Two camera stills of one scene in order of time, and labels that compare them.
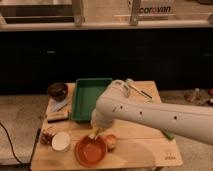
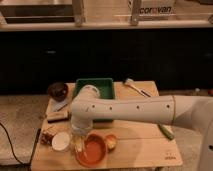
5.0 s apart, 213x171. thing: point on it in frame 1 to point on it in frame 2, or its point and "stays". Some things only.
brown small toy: [46, 138] stays
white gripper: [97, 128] to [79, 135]
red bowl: [90, 152] stays
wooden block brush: [57, 116] stays
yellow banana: [94, 131] to [79, 146]
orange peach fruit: [110, 141] stays
